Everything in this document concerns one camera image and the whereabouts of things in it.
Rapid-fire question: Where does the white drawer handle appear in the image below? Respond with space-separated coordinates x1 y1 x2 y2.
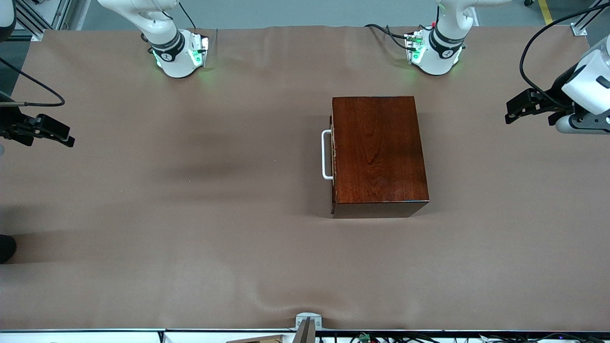
322 129 334 181

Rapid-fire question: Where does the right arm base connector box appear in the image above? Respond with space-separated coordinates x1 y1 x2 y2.
188 32 210 68

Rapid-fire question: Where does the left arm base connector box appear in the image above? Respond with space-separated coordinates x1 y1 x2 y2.
404 30 426 65

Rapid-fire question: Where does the single aluminium profile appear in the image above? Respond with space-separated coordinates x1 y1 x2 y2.
571 0 602 37

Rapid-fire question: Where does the dark red wooden cabinet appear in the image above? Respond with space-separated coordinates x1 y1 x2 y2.
331 96 430 219

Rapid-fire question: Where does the brown table cover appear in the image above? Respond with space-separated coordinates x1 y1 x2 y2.
0 25 610 332

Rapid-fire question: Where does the light wooden board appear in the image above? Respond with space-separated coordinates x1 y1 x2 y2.
225 334 286 343

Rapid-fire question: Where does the grey metal table clamp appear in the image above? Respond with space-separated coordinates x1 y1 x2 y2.
291 312 323 343

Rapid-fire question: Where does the aluminium frame with diagonal struts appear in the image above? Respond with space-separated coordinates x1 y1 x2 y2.
14 0 72 41

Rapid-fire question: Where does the black left arm base cable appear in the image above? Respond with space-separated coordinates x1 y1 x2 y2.
365 23 415 50

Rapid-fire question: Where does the black arm base cable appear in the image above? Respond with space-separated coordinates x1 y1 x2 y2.
365 23 415 50
179 0 199 30

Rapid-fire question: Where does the black right arm base cable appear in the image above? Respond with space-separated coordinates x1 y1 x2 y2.
179 0 199 30

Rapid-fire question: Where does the white table edge rail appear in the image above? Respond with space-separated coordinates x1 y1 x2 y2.
0 329 610 343

